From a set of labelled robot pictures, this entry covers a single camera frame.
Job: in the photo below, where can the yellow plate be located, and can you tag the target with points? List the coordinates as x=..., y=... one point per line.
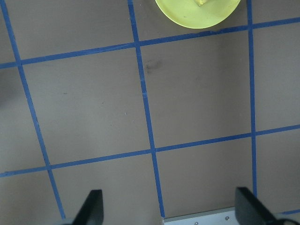
x=187, y=14

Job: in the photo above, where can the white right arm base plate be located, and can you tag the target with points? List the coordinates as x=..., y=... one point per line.
x=199, y=218

